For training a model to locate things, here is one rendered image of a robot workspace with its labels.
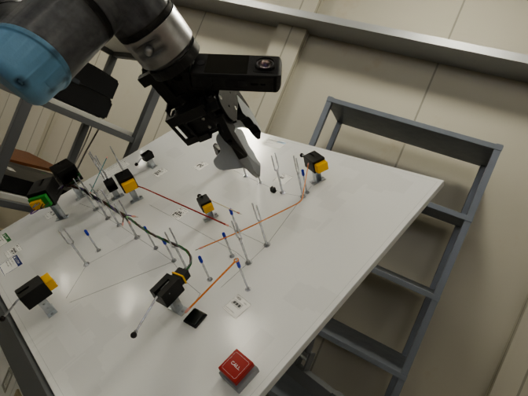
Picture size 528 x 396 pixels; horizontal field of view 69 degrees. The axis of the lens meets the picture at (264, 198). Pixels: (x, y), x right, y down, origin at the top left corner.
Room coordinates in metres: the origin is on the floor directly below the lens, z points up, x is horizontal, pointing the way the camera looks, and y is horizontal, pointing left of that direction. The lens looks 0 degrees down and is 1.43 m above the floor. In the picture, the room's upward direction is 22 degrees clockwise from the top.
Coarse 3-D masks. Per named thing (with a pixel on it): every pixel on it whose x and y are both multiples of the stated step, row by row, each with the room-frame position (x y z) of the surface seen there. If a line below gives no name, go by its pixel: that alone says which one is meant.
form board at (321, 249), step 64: (128, 192) 1.40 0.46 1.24; (192, 192) 1.30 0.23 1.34; (256, 192) 1.22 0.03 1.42; (320, 192) 1.15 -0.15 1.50; (384, 192) 1.08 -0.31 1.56; (0, 256) 1.26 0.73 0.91; (64, 256) 1.18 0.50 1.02; (128, 256) 1.11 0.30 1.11; (192, 256) 1.05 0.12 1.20; (256, 256) 0.99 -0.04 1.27; (320, 256) 0.94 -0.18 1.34; (64, 320) 0.97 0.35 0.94; (128, 320) 0.92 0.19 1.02; (256, 320) 0.84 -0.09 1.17; (320, 320) 0.80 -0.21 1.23; (64, 384) 0.82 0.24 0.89; (128, 384) 0.78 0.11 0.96; (192, 384) 0.75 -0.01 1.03; (256, 384) 0.72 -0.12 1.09
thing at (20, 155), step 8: (16, 152) 4.13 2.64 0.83; (24, 152) 4.37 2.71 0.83; (16, 160) 3.65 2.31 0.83; (24, 160) 3.84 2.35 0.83; (32, 160) 4.04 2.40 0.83; (40, 160) 4.26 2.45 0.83; (40, 168) 3.88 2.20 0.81; (48, 168) 3.96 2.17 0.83; (0, 208) 3.66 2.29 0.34; (8, 208) 3.73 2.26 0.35; (0, 216) 3.69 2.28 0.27; (8, 216) 3.76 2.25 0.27; (16, 216) 3.84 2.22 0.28; (24, 216) 3.92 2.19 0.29; (0, 224) 3.72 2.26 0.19; (8, 224) 3.79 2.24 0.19
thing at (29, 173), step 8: (8, 168) 1.57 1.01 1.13; (16, 168) 1.65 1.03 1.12; (24, 168) 1.72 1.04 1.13; (32, 168) 1.81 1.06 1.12; (8, 176) 1.45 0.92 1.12; (16, 176) 1.50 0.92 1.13; (24, 176) 1.56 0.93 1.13; (32, 176) 1.62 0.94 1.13; (40, 176) 1.69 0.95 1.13; (48, 176) 1.77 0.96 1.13; (0, 184) 1.44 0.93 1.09; (8, 184) 1.46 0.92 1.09; (16, 184) 1.48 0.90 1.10; (24, 184) 1.50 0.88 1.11; (32, 184) 1.52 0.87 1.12; (16, 192) 1.49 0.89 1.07; (24, 192) 1.51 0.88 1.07; (64, 192) 1.61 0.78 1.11
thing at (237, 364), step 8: (240, 352) 0.75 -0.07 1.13; (232, 360) 0.74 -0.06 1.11; (240, 360) 0.73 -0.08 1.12; (248, 360) 0.73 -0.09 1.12; (224, 368) 0.73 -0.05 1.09; (232, 368) 0.72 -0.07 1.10; (240, 368) 0.72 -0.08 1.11; (248, 368) 0.72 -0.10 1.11; (232, 376) 0.71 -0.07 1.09; (240, 376) 0.71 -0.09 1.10
